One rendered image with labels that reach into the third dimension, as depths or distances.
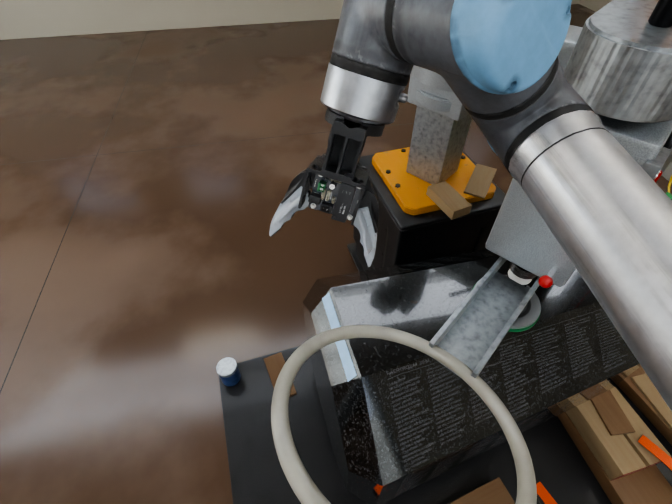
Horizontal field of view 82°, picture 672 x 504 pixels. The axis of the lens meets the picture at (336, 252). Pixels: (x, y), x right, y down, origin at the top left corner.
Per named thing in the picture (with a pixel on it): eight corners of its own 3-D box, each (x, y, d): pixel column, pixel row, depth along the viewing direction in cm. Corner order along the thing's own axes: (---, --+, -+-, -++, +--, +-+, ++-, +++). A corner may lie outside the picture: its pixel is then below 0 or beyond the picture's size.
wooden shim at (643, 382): (630, 378, 194) (631, 377, 193) (646, 373, 196) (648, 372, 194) (669, 428, 177) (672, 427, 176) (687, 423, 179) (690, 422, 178)
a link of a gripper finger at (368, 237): (364, 283, 52) (340, 223, 48) (368, 262, 57) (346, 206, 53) (386, 278, 51) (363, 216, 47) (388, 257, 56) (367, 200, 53)
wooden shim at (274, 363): (263, 359, 208) (263, 358, 207) (281, 353, 211) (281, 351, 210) (278, 402, 193) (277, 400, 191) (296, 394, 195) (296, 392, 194)
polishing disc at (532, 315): (459, 296, 128) (460, 294, 128) (497, 266, 137) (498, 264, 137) (514, 341, 117) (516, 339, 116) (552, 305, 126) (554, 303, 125)
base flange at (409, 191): (369, 160, 210) (369, 152, 206) (449, 145, 220) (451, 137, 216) (406, 217, 178) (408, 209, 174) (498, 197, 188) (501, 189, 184)
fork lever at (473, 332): (527, 210, 130) (533, 198, 126) (587, 237, 121) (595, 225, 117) (412, 343, 93) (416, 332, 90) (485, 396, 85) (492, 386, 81)
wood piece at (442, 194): (426, 194, 183) (427, 186, 179) (443, 188, 186) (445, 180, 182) (451, 220, 171) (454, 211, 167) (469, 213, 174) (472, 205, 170)
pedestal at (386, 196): (346, 246, 268) (349, 154, 213) (431, 226, 281) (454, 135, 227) (382, 323, 225) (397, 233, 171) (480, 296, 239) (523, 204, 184)
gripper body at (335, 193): (294, 212, 47) (316, 111, 41) (309, 190, 54) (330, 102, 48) (353, 231, 47) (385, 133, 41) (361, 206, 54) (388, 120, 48)
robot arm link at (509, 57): (594, 37, 32) (479, 16, 40) (569, -88, 24) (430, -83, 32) (520, 133, 34) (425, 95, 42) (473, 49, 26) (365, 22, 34)
